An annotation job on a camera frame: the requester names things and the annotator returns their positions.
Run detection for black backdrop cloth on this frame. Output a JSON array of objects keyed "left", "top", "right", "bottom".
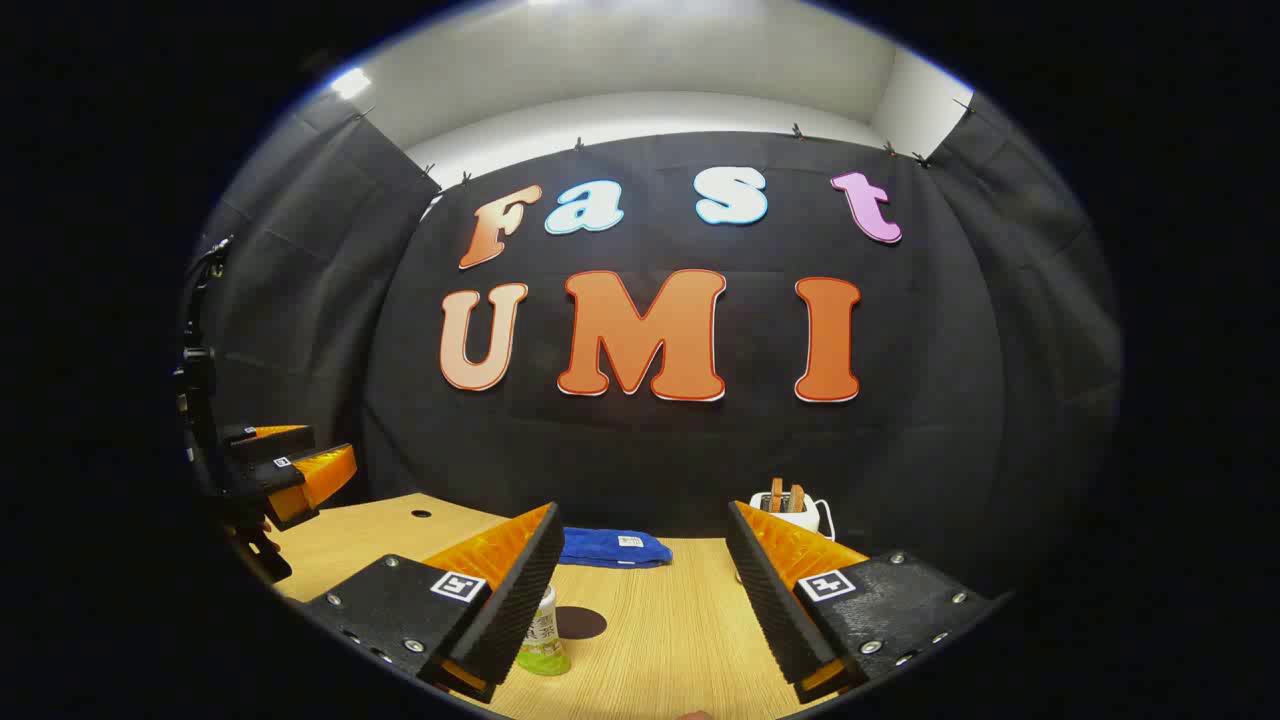
[{"left": 195, "top": 92, "right": 1123, "bottom": 601}]

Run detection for blue folded towel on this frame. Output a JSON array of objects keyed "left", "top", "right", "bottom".
[{"left": 558, "top": 527, "right": 674, "bottom": 570}]

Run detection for white toaster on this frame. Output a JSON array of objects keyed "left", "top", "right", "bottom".
[{"left": 749, "top": 490, "right": 823, "bottom": 533}]

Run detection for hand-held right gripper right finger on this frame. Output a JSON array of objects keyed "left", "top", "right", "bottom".
[{"left": 727, "top": 500, "right": 1001, "bottom": 704}]

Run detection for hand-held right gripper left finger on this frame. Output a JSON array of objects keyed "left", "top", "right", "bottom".
[{"left": 300, "top": 503, "right": 566, "bottom": 704}]

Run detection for clear water bottle white label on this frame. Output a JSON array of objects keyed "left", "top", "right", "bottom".
[{"left": 515, "top": 585, "right": 572, "bottom": 677}]

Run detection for dark brown round coaster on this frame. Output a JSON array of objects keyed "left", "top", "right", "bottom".
[{"left": 555, "top": 606, "right": 609, "bottom": 641}]

